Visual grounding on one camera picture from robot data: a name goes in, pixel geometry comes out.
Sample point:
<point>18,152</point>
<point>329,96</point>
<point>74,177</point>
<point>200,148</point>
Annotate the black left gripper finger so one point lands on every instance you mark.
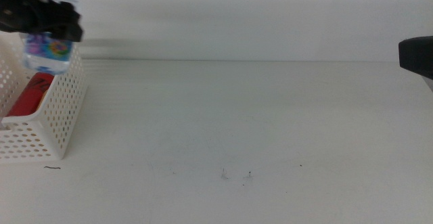
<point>69,22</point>

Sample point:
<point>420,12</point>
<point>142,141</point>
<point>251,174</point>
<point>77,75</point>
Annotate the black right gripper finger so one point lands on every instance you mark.
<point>417,55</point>

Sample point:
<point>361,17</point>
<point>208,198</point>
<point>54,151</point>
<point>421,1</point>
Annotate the clear water bottle blue cap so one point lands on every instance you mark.
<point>47,56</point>

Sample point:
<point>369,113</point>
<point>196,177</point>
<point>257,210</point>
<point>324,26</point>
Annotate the red cola can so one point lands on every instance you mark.
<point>28,97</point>

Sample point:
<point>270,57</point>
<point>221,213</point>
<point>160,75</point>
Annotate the white perforated plastic basket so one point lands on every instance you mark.
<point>61,115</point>

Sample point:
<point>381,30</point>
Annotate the short black thread scrap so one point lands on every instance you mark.
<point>52,167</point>

